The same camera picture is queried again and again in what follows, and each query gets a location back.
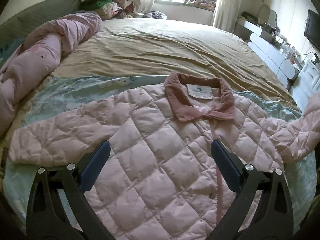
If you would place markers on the tan bed sheet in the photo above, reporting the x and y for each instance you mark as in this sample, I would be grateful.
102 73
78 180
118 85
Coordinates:
141 46

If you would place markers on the pink rolled duvet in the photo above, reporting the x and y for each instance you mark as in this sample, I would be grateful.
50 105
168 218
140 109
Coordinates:
39 55

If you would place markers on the black wall television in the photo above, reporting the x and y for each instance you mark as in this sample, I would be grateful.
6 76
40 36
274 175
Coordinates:
312 28

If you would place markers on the pink quilted jacket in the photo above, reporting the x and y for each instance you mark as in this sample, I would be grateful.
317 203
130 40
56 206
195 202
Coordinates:
160 181

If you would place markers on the teal cartoon print blanket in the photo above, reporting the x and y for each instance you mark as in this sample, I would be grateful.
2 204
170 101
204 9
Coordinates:
61 95

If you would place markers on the right cream curtain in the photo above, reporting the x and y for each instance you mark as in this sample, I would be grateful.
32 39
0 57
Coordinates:
226 14

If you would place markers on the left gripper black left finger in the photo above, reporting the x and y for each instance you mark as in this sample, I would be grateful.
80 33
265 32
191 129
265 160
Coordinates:
57 207

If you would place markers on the white vanity mirror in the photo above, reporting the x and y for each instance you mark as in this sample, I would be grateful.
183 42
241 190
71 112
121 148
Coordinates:
267 15

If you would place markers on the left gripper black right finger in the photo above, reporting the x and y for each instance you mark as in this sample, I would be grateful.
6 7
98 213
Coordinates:
262 208

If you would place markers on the clothes on window sill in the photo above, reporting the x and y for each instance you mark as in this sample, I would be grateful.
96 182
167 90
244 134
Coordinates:
205 4

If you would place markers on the white drawer cabinet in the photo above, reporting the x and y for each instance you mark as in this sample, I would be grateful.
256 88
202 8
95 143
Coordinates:
305 85

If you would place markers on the pile of clothes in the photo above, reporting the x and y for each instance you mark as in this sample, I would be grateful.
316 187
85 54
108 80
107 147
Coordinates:
110 9

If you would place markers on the grey green headboard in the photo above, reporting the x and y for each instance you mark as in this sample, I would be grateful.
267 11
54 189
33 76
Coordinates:
27 20

